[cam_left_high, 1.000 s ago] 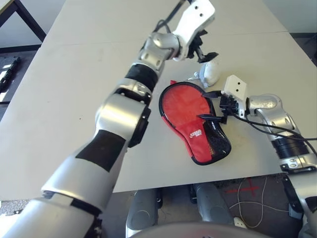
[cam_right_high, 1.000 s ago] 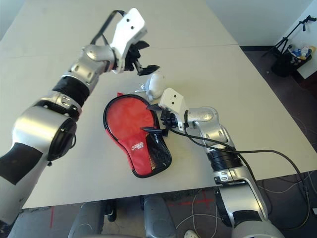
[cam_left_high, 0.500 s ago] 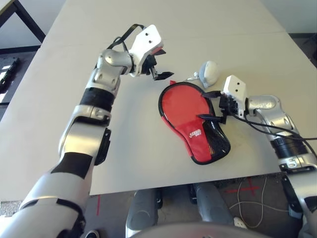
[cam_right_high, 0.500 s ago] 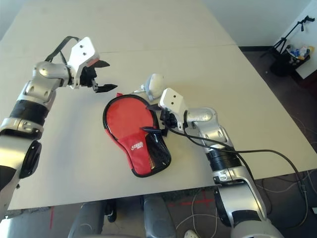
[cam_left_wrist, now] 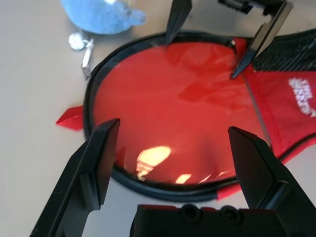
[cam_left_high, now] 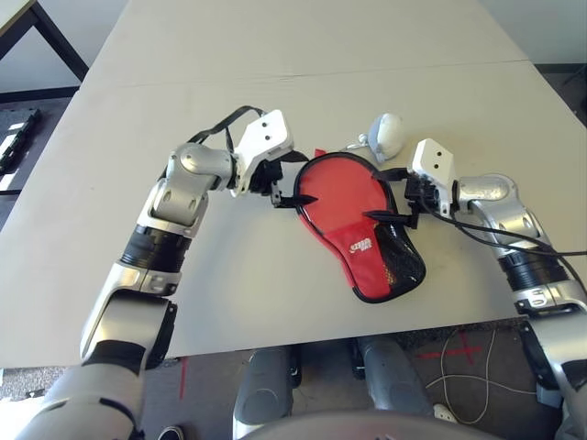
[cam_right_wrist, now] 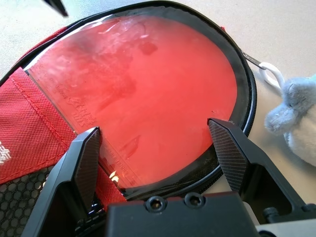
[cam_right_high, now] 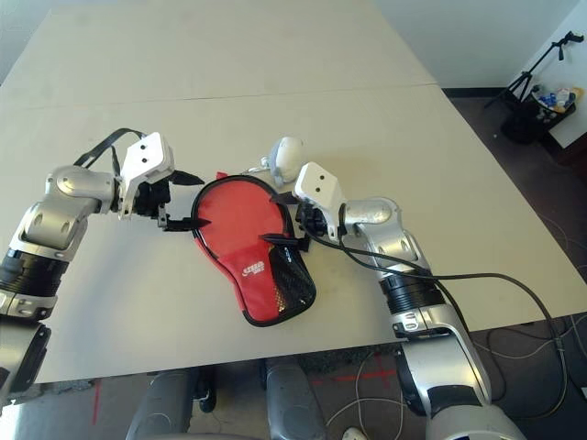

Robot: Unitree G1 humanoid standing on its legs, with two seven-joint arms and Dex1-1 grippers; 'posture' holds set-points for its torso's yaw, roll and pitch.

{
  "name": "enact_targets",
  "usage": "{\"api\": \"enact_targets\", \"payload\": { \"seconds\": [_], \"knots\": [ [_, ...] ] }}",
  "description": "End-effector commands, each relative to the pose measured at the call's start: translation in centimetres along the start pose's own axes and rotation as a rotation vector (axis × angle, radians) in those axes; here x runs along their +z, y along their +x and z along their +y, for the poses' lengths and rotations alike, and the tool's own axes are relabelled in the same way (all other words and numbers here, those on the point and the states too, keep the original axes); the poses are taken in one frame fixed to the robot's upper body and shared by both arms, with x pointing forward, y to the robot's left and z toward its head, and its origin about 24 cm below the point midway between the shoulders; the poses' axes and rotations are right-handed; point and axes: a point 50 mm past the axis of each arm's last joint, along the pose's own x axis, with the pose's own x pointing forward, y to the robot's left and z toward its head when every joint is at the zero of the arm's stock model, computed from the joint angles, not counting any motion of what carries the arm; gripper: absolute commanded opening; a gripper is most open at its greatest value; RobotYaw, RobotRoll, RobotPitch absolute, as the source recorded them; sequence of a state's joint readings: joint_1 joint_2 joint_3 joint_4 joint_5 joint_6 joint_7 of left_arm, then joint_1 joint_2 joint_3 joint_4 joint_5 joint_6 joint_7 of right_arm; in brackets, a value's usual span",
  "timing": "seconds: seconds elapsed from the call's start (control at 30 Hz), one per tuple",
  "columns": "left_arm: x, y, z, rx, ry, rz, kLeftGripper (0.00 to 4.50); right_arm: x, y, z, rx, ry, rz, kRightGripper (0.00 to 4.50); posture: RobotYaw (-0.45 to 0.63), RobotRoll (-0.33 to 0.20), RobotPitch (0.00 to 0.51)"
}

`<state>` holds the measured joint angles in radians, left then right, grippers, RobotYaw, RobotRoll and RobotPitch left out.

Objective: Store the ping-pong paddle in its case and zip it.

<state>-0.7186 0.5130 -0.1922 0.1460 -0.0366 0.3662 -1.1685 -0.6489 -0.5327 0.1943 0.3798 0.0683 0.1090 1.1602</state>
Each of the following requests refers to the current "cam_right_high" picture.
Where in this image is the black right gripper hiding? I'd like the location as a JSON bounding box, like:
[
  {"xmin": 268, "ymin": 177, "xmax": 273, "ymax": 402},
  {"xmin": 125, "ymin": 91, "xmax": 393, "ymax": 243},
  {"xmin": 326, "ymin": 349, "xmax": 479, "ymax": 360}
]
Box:
[{"xmin": 260, "ymin": 192, "xmax": 331, "ymax": 254}]

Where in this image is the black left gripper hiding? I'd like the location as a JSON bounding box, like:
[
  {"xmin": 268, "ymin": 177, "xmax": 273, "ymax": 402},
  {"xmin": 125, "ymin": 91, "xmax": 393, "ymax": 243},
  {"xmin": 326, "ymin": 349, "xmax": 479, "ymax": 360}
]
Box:
[{"xmin": 138, "ymin": 169, "xmax": 213, "ymax": 234}]

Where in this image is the grey white plush toy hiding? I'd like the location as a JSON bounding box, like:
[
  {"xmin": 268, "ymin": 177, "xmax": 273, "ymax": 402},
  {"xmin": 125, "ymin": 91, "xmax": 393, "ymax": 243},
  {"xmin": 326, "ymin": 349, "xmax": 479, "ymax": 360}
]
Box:
[{"xmin": 259, "ymin": 136, "xmax": 307, "ymax": 187}]

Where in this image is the red black paddle case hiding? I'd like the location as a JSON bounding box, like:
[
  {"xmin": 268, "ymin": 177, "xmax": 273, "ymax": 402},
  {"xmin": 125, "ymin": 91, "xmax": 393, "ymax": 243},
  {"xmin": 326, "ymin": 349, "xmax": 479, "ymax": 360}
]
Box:
[{"xmin": 191, "ymin": 171, "xmax": 318, "ymax": 329}]

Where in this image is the grey robot left leg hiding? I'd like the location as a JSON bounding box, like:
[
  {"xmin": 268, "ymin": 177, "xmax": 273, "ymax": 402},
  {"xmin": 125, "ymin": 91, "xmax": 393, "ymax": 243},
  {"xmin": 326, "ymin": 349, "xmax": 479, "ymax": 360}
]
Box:
[{"xmin": 126, "ymin": 369, "xmax": 219, "ymax": 440}]

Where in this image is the black bin with bottles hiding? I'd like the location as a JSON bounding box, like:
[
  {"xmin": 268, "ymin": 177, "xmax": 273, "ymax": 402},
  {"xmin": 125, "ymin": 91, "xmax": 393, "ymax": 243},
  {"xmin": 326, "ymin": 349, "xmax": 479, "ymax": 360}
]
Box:
[{"xmin": 500, "ymin": 84, "xmax": 578, "ymax": 147}]

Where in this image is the black tripod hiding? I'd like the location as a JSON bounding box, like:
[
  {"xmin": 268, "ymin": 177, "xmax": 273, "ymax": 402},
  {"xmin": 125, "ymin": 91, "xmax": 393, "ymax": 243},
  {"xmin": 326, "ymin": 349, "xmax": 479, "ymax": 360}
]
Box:
[{"xmin": 483, "ymin": 30, "xmax": 580, "ymax": 111}]

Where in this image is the white low cabinet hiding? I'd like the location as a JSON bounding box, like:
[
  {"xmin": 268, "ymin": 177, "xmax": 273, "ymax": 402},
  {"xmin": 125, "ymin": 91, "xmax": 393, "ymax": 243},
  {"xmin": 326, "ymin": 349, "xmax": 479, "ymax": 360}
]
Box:
[{"xmin": 548, "ymin": 103, "xmax": 587, "ymax": 149}]

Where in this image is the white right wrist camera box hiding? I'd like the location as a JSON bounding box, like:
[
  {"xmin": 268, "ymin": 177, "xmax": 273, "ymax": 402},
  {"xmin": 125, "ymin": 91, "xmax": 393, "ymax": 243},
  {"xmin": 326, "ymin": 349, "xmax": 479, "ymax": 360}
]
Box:
[{"xmin": 293, "ymin": 160, "xmax": 346, "ymax": 239}]

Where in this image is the black left wrist ribbon cable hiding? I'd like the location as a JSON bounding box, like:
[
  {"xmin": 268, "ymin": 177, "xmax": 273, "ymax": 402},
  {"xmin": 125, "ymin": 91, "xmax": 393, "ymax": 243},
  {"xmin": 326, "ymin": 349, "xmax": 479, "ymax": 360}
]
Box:
[{"xmin": 72, "ymin": 127, "xmax": 146, "ymax": 178}]

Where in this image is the white floor cable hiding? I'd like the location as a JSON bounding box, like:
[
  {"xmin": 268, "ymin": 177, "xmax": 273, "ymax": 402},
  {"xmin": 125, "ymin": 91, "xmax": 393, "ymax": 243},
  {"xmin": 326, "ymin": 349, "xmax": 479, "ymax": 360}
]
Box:
[{"xmin": 327, "ymin": 347, "xmax": 430, "ymax": 440}]

